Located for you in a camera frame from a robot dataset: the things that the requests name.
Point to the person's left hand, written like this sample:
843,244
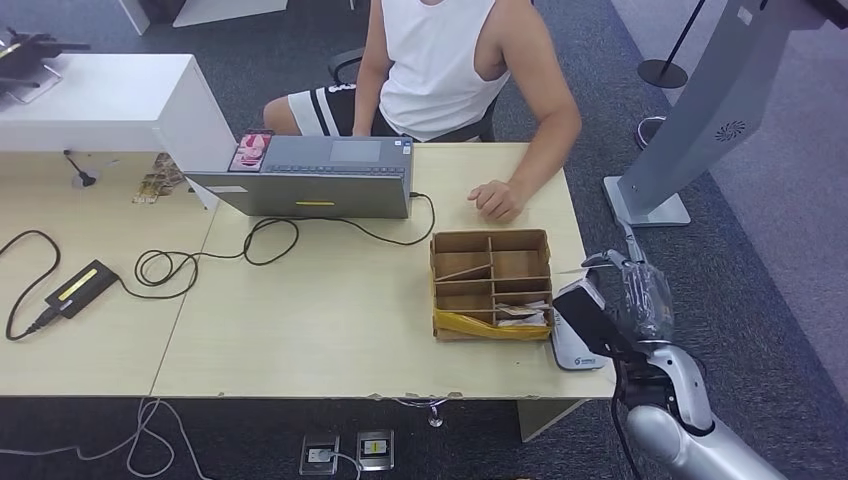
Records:
500,200

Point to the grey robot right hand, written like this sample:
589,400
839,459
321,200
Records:
646,301

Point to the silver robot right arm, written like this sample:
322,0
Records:
682,444

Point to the white card reader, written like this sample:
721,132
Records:
573,356

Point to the person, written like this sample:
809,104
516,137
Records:
437,66

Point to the cardboard divider box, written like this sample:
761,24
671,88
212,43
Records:
474,262

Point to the desk leg panel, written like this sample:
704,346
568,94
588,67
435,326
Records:
540,417

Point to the round dark floor base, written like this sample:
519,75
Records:
644,132

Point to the grey laptop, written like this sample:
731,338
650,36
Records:
311,195

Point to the grey kiosk stand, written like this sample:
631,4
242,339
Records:
709,99

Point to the metal fitting under desk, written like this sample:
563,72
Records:
434,412

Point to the smartphone with pink picture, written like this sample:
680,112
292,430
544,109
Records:
250,152

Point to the floor socket with plug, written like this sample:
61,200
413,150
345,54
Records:
319,454

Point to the white furniture base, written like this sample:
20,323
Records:
225,10

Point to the gold foil packets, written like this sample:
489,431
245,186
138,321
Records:
159,180

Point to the white counter block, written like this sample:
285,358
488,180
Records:
106,99

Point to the small black desk microphone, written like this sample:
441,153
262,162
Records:
85,177

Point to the black power adapter yellow label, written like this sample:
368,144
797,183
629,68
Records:
81,289

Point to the black device on stand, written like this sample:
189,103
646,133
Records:
26,53

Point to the black stanchion post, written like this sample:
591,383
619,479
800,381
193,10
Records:
662,73

